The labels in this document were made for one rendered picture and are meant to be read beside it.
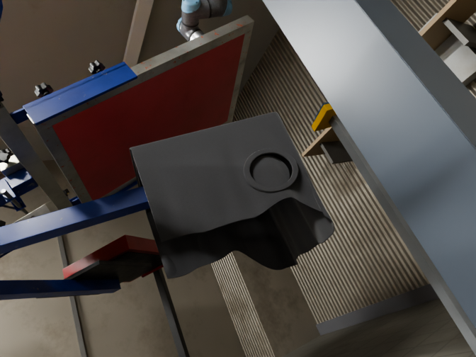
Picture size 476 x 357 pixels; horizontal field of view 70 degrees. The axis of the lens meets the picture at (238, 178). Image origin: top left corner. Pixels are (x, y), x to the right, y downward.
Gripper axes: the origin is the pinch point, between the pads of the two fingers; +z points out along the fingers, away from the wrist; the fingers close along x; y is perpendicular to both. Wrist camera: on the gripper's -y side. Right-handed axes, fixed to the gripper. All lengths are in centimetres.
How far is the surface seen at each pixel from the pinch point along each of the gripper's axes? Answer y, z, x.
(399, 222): 14, 87, -2
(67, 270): -105, -4, -102
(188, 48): 30.0, 4.9, -26.0
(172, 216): 21, 47, -60
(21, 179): 4, 3, -88
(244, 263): -281, 40, 36
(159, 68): 28.7, 6.5, -37.7
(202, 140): 23, 32, -40
